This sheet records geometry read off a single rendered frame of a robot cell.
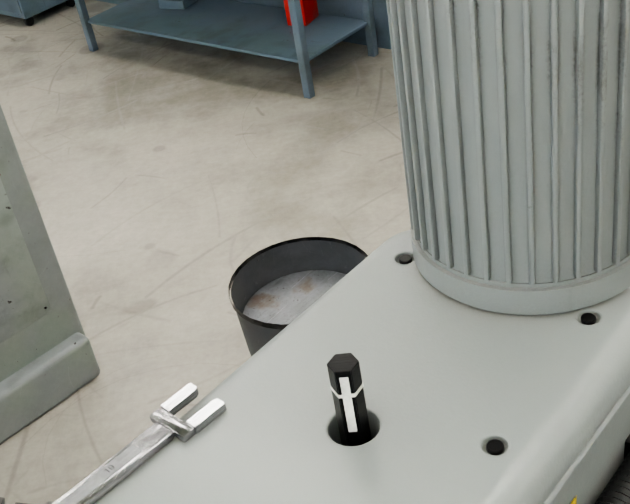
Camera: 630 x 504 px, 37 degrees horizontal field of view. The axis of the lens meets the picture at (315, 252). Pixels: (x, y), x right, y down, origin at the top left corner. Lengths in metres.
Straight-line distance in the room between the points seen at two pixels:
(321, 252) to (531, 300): 2.50
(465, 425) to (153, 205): 4.30
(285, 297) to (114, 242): 1.70
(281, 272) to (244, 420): 2.57
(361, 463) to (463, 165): 0.22
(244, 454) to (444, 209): 0.23
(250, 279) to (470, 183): 2.51
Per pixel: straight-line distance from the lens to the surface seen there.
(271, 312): 3.09
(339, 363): 0.63
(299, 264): 3.24
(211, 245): 4.45
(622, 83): 0.67
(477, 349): 0.71
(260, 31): 6.19
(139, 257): 4.51
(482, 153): 0.67
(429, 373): 0.70
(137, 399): 3.70
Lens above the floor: 2.36
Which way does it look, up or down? 34 degrees down
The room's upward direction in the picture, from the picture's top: 10 degrees counter-clockwise
